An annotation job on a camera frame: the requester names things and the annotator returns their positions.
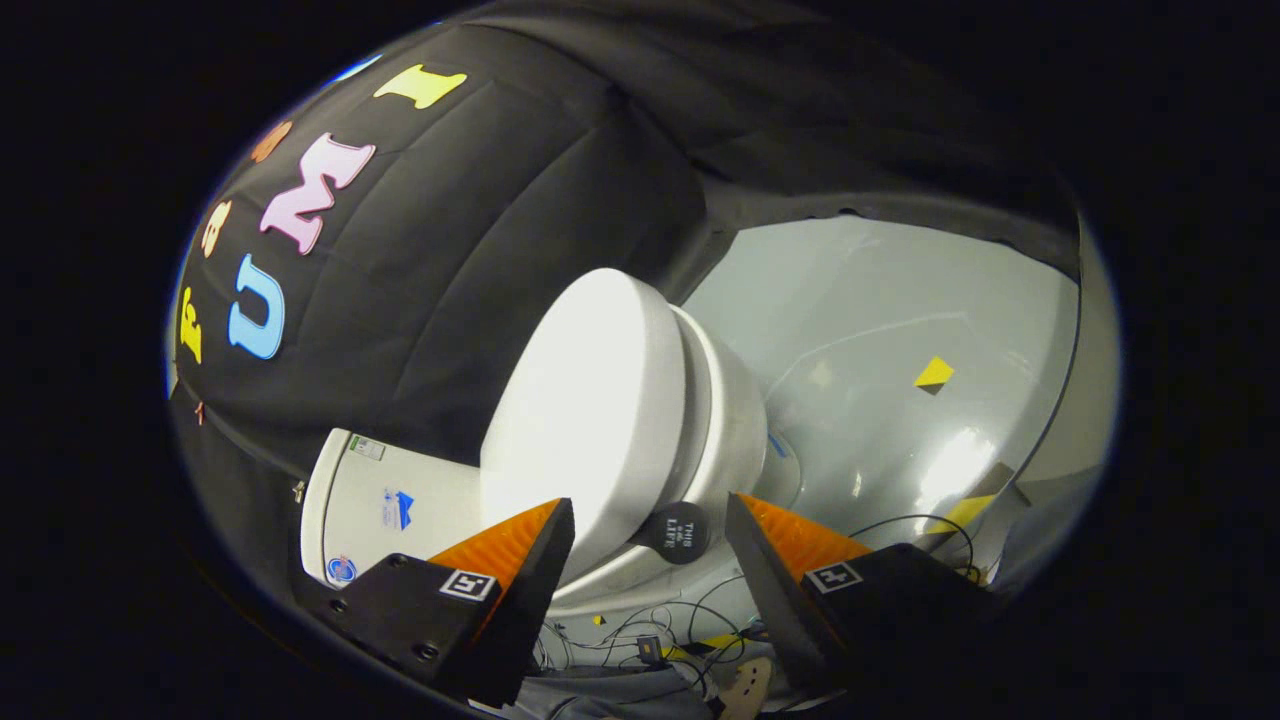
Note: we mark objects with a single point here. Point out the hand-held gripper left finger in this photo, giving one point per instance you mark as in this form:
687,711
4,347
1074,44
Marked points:
535,590

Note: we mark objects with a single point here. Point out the black backdrop cloth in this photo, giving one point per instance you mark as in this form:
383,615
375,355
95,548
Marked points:
450,250

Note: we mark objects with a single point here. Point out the person's grey trousers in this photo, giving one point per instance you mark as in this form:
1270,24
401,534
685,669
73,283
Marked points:
620,695

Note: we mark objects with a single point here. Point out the white toilet seat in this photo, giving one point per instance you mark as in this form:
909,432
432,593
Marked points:
705,380

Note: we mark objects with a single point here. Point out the yellow floor tape piece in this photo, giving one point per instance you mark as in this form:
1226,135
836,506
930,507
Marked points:
932,372

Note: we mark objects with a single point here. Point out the beige perforated shoe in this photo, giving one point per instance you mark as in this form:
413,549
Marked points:
748,688

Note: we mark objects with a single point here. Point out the white toilet tank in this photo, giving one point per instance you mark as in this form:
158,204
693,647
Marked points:
400,500

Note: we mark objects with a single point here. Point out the white toilet bowl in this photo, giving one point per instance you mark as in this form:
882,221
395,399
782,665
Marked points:
740,420

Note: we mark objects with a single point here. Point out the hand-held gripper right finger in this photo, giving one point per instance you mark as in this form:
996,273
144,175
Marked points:
775,600

